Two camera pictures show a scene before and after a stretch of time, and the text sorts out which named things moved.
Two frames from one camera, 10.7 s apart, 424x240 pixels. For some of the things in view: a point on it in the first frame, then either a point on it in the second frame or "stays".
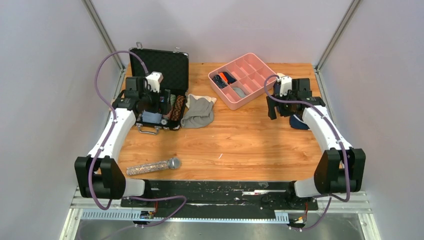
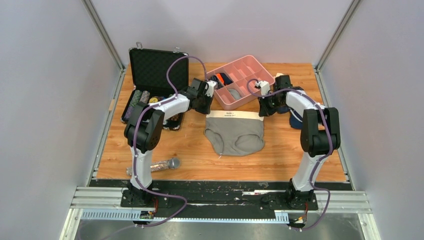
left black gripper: [156, 95] -> [205, 110]
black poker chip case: [174, 66] stays
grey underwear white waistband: [200, 113] -> [235, 133]
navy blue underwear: [296, 122] stays
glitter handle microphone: [173, 163] stays
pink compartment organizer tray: [238, 82] stays
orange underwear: [229, 78] -> [220, 78]
